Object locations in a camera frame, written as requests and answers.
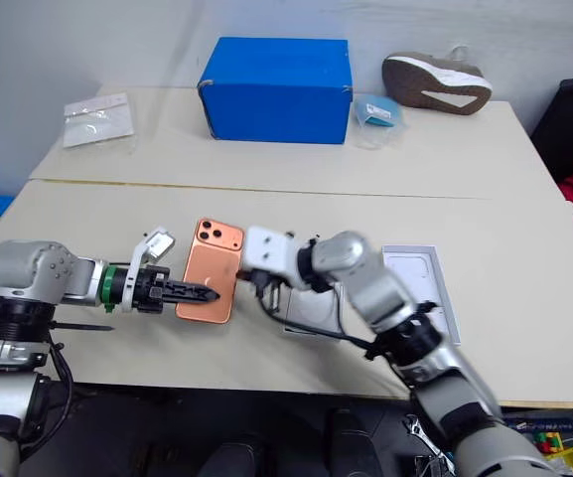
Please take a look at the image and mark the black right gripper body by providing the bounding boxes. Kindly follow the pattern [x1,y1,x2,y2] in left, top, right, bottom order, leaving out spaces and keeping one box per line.
[238,267,293,300]

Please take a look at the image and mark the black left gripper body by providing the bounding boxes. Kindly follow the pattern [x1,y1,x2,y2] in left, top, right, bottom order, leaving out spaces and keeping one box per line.
[133,265,173,315]

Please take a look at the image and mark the copper orange smartphone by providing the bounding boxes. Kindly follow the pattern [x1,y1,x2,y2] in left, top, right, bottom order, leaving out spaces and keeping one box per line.
[175,217,246,326]

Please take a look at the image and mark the white phone box lid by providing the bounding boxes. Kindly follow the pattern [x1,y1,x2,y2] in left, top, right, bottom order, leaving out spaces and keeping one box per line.
[283,283,348,340]

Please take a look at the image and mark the white phone box base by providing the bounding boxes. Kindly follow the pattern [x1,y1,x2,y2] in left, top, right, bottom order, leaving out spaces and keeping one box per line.
[381,243,464,347]

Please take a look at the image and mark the blue cardboard box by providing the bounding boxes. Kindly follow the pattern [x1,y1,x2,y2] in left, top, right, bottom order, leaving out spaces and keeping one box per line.
[197,36,356,146]

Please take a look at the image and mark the thin black pointed stick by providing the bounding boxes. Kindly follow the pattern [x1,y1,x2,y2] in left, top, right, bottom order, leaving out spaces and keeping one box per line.
[49,321,116,334]

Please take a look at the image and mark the dark rounded shape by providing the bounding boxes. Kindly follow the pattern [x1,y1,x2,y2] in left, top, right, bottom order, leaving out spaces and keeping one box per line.
[197,435,268,477]

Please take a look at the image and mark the clear bag with white paper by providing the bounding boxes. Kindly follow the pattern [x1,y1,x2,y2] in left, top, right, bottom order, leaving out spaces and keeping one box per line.
[62,91,138,150]

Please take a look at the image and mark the blue roll in plastic bag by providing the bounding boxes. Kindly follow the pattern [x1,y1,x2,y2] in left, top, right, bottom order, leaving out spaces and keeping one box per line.
[352,92,410,151]

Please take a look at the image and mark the silver wrench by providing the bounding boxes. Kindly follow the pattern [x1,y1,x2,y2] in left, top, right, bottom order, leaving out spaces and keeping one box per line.
[402,413,457,476]

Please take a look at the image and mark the brown white-soled sneaker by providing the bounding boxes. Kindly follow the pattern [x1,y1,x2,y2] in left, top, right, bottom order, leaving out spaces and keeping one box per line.
[380,45,495,117]

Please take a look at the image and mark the coloured toy blocks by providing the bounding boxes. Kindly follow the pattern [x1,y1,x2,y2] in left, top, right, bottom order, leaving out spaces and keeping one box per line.
[535,430,566,455]

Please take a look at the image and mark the black chair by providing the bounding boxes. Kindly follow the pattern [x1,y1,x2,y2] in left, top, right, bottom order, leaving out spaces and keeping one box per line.
[529,78,573,186]

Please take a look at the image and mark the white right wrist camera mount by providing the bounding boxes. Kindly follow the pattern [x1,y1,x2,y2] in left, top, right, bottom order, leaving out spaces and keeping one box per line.
[242,225,301,273]

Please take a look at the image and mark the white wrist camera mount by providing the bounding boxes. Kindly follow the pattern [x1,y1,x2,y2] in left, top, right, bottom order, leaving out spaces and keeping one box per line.
[242,225,301,273]
[120,227,176,314]

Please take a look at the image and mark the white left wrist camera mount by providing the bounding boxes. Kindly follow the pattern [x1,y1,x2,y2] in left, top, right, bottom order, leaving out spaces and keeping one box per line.
[120,227,176,314]

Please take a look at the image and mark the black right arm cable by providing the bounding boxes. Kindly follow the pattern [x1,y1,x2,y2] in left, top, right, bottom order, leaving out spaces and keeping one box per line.
[257,282,384,360]

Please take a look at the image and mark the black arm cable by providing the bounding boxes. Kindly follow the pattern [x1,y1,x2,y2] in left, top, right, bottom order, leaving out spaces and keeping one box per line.
[45,341,74,441]
[257,282,384,360]

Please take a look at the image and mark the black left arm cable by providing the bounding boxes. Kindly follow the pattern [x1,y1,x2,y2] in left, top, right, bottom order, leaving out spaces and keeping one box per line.
[45,341,74,441]

